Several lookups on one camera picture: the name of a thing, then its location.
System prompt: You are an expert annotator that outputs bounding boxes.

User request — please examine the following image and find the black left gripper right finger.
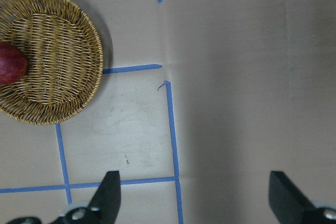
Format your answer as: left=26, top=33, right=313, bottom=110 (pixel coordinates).
left=268, top=171, right=319, bottom=223

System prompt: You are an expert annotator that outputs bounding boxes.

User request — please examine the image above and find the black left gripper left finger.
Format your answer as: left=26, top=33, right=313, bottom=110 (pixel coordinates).
left=88, top=171, right=121, bottom=223

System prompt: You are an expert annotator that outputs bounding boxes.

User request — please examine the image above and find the woven wicker basket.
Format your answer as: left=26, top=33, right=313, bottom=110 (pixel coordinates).
left=1, top=0, right=104, bottom=125

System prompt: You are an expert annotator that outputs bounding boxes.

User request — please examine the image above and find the red apple in basket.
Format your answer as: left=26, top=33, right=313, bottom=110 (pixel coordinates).
left=1, top=42, right=28, bottom=84

